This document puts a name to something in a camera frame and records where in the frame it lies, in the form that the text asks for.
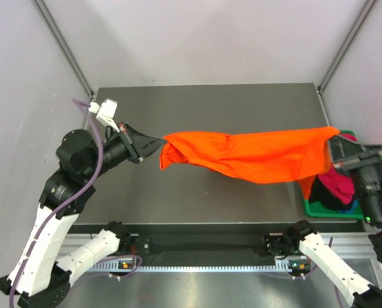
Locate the orange t shirt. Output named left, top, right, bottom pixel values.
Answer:
left=160, top=126, right=340, bottom=198

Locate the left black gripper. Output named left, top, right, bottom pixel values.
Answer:
left=83, top=120, right=167, bottom=181

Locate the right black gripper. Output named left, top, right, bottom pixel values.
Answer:
left=324, top=129, right=382, bottom=222

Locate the green plastic bin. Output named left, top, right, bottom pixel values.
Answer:
left=301, top=129, right=365, bottom=221

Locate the magenta t shirt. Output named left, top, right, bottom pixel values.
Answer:
left=317, top=166, right=355, bottom=205

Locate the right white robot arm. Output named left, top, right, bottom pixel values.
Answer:
left=283, top=135, right=382, bottom=307

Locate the aluminium frame post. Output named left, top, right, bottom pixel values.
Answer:
left=317, top=0, right=379, bottom=96
left=31, top=0, right=95, bottom=98

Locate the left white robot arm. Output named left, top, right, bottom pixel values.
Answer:
left=0, top=123, right=166, bottom=307

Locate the grey slotted cable duct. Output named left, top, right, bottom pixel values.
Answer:
left=88, top=258, right=310, bottom=273

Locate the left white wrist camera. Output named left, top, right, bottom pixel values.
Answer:
left=88, top=99, right=120, bottom=132

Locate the right aluminium frame post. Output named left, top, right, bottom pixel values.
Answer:
left=317, top=0, right=379, bottom=96

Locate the blue t shirt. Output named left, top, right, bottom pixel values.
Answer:
left=338, top=199, right=359, bottom=215

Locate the left aluminium frame post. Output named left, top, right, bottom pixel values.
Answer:
left=31, top=0, right=95, bottom=98

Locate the black t shirt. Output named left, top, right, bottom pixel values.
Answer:
left=308, top=178, right=345, bottom=211

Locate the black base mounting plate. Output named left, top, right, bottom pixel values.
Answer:
left=118, top=234, right=299, bottom=257

